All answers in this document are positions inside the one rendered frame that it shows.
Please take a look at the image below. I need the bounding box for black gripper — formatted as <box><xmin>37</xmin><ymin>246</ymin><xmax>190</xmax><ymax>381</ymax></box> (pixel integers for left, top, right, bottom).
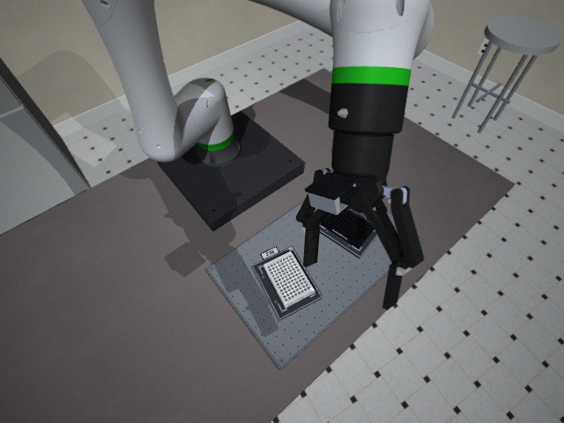
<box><xmin>296</xmin><ymin>130</ymin><xmax>424</xmax><ymax>310</ymax></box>

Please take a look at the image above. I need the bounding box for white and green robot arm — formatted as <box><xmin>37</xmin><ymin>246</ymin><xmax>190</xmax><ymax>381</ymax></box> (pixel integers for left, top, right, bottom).
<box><xmin>81</xmin><ymin>0</ymin><xmax>434</xmax><ymax>215</ymax></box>

